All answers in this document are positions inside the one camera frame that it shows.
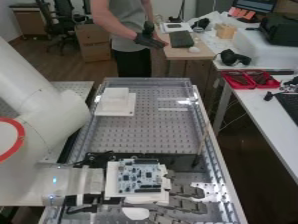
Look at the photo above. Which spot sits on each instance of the black plate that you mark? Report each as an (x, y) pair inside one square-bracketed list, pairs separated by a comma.
[(181, 160)]

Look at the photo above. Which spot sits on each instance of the person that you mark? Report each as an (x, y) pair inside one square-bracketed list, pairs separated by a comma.
[(127, 26)]

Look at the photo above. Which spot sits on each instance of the black bag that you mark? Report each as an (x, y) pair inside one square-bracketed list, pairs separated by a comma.
[(281, 30)]

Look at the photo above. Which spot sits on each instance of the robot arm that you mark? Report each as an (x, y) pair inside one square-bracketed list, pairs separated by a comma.
[(44, 116)]

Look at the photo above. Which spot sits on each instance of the black office chair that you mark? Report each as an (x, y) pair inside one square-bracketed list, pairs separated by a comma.
[(60, 20)]

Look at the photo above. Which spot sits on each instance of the beige small box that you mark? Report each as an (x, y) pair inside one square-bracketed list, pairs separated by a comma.
[(225, 31)]

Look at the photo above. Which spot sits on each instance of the white computer mouse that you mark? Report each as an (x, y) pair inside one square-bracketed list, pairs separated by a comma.
[(193, 50)]

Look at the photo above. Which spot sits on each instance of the black keyboard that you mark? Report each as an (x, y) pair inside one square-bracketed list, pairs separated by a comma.
[(289, 106)]

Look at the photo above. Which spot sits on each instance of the white desk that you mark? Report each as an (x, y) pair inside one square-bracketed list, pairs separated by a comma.
[(267, 123), (267, 63)]

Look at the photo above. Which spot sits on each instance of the wooden desk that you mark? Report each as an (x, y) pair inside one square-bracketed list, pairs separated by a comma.
[(187, 56)]

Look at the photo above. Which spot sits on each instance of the small black block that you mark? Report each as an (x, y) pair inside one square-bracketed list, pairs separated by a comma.
[(269, 96)]

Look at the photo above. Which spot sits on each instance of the wooden cabinet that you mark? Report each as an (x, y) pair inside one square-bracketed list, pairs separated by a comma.
[(29, 20)]

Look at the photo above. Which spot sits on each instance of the clear box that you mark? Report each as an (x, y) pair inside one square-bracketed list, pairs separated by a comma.
[(147, 81)]

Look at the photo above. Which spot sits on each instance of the black headphones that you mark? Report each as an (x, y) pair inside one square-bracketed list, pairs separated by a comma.
[(235, 57)]

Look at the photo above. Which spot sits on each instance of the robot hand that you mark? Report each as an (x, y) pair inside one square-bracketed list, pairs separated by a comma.
[(135, 180)]

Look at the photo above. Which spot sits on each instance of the cardboard box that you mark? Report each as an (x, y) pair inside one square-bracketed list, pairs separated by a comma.
[(94, 41)]

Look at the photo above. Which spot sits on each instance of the small white box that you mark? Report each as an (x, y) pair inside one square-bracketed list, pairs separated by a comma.
[(115, 101)]

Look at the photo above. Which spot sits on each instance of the black flat pad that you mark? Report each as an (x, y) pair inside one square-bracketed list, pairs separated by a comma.
[(181, 38)]

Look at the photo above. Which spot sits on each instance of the red tray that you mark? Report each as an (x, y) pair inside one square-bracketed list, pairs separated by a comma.
[(267, 78), (240, 80)]

